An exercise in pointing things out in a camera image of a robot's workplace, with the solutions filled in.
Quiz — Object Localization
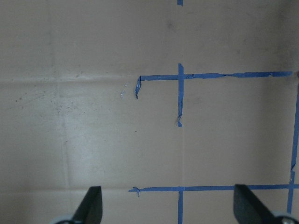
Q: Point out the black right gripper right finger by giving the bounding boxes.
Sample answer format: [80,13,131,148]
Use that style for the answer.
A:
[234,184,280,224]

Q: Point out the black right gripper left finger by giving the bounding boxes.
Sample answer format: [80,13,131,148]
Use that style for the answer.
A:
[71,186,103,224]

